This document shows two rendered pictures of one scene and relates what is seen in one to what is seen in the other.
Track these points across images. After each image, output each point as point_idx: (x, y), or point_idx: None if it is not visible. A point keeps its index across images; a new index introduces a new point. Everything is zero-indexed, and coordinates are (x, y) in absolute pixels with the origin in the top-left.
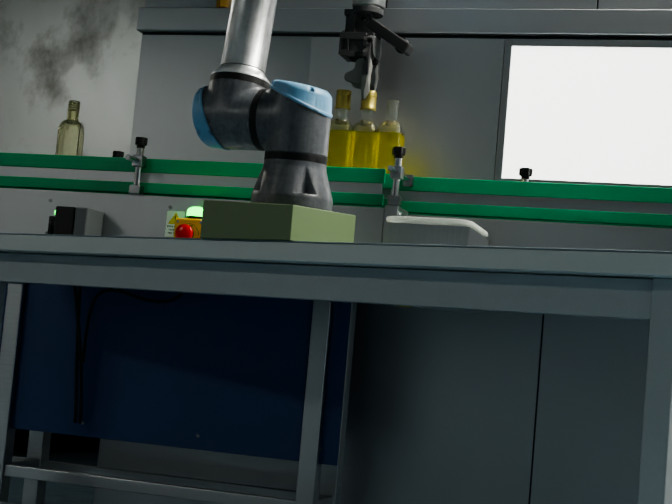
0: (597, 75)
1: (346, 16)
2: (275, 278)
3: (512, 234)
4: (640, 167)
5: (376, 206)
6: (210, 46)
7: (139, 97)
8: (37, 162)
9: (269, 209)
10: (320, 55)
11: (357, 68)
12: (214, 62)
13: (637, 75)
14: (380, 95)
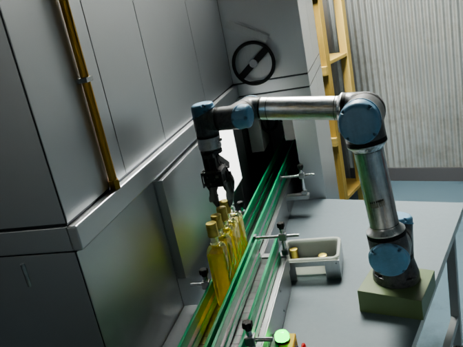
0: (221, 141)
1: (208, 158)
2: None
3: (273, 235)
4: (235, 177)
5: (259, 261)
6: (116, 226)
7: (98, 310)
8: None
9: (431, 280)
10: (168, 191)
11: (227, 189)
12: (122, 237)
13: (226, 135)
14: (189, 199)
